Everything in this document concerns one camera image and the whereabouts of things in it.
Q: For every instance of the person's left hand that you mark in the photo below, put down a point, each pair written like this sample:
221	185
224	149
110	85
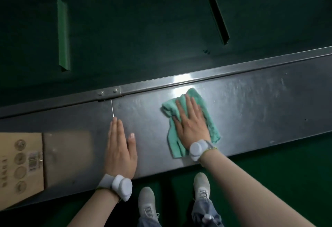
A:
119	156

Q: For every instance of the person's right hand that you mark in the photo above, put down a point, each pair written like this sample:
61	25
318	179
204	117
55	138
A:
193	128

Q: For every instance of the person's right little finger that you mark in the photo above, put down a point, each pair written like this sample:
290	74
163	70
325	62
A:
201	117

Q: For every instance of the person's right thumb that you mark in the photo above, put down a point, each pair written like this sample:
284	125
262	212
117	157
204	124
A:
177	123

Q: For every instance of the person's left thumb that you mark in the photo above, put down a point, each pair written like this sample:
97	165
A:
131	143

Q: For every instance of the person's right middle finger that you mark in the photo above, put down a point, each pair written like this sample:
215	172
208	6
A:
189	106

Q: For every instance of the green cleaning cloth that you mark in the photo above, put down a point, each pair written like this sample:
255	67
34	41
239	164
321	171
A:
210	120

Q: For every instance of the person's right forearm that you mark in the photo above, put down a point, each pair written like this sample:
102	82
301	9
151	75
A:
249	193

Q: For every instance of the person's left forearm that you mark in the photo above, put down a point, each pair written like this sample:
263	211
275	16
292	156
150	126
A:
93	211

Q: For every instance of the white wrist tracker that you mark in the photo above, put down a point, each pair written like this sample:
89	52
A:
119	185
198	150

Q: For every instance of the steel conveyor side panel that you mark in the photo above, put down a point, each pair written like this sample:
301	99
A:
259	110

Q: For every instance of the grey sneaker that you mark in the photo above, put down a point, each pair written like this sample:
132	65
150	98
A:
201	185
147	203

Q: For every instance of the dark green conveyor belt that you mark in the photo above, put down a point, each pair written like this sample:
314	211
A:
142	32

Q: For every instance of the blue jeans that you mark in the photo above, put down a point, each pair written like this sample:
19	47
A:
205	212

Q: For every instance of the green belt cleat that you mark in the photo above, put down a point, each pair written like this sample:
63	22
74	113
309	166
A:
216	11
63	34

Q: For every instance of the brown cardboard box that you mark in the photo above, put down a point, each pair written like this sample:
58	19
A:
18	167

